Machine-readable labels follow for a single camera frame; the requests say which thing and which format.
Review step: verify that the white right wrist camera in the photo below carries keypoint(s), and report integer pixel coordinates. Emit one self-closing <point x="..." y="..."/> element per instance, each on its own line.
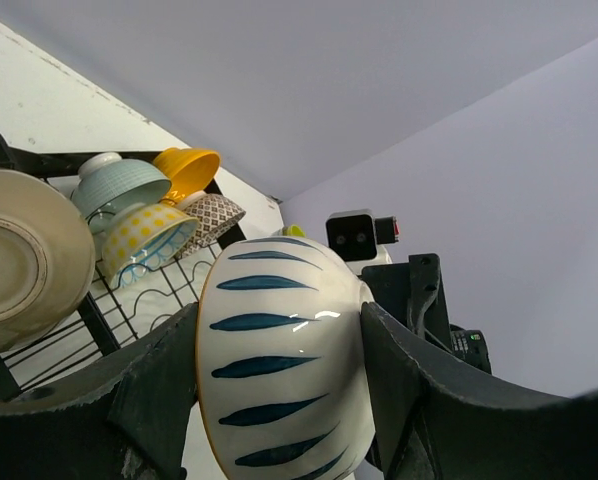
<point x="360" y="238"/>

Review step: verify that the orange yellow bowl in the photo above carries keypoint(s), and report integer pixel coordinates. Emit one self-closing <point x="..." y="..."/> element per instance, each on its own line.
<point x="189" y="169"/>

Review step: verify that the white blue striped bowl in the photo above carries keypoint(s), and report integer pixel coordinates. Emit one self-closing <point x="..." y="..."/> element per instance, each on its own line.
<point x="279" y="360"/>

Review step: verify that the pale teal checked bowl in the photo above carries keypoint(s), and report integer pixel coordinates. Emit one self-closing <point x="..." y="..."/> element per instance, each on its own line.
<point x="109" y="184"/>

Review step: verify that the beige bowl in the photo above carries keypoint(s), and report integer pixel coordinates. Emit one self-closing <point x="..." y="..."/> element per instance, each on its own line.
<point x="47" y="258"/>

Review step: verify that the lime yellow bowl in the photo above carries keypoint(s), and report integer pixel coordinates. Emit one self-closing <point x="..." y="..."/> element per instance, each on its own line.
<point x="292" y="230"/>

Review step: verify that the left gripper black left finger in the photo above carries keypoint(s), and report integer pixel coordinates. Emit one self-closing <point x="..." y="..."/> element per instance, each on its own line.
<point x="125" y="416"/>

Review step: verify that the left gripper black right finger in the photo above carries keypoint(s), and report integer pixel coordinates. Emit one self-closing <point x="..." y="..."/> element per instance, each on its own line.
<point x="437" y="417"/>

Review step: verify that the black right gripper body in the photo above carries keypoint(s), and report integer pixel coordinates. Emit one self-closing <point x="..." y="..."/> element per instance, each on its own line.
<point x="413" y="299"/>

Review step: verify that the brown patterned bowl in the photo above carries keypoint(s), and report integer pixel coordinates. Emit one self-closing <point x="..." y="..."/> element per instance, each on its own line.
<point x="216" y="213"/>

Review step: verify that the yellow sun pattern bowl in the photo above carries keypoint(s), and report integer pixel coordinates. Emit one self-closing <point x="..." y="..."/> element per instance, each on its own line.
<point x="141" y="239"/>

